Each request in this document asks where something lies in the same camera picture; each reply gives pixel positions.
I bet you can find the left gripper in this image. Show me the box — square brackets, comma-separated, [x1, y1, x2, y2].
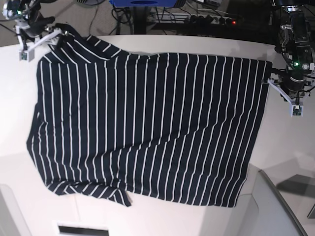
[262, 7, 315, 117]

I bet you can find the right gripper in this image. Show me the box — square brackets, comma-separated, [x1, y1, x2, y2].
[2, 0, 63, 61]

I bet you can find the navy white striped t-shirt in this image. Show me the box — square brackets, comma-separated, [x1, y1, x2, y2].
[27, 24, 273, 207]

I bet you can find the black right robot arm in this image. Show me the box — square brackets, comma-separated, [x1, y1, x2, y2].
[2, 0, 68, 62]

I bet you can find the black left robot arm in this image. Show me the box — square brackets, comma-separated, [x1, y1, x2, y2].
[263, 0, 315, 117]

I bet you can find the blue bin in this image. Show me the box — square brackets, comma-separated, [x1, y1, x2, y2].
[109, 0, 177, 7]

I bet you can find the white power strip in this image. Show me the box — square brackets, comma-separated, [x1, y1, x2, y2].
[147, 12, 239, 26]

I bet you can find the black table leg post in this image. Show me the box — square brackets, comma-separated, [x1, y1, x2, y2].
[131, 7, 148, 35]

